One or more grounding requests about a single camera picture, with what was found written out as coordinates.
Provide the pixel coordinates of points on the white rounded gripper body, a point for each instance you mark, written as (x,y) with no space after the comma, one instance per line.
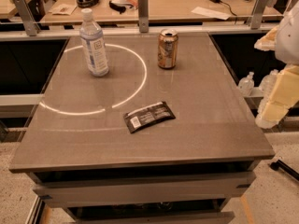
(288,37)

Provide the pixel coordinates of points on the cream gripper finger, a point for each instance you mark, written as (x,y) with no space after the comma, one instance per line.
(268,41)
(283,96)

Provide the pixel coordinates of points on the black rxbar chocolate wrapper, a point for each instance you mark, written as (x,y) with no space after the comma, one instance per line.
(147,116)

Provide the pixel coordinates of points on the small clear bottle right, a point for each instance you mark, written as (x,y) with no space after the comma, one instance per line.
(267,82)

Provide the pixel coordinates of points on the small clear bottle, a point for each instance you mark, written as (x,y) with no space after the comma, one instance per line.
(246,84)
(267,82)

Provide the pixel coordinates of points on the small clear bottle left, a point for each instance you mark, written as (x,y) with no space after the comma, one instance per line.
(246,84)

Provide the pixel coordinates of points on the black stand foot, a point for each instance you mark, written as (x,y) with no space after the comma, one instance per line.
(275,165)

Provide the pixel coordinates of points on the white paper sheet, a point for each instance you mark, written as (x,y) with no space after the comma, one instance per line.
(211,13)

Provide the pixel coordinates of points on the gold soda can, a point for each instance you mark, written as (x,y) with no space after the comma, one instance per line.
(167,48)

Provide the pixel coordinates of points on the grey table drawer unit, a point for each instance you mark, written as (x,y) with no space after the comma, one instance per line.
(192,193)

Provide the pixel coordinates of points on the black sunglasses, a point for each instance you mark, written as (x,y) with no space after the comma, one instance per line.
(119,6)

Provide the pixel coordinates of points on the clear plastic water bottle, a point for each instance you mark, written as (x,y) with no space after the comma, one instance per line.
(93,44)

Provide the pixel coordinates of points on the paper note on desk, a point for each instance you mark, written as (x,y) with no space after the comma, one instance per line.
(63,9)

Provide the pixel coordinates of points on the right metal bracket post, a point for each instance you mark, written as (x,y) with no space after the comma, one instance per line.
(256,17)

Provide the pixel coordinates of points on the metal bracket post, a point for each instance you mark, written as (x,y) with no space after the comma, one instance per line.
(256,17)
(30,26)
(143,16)

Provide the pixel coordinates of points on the middle metal bracket post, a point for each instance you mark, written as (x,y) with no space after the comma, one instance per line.
(143,16)

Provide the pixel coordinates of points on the left metal bracket post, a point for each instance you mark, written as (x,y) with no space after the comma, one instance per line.
(30,26)

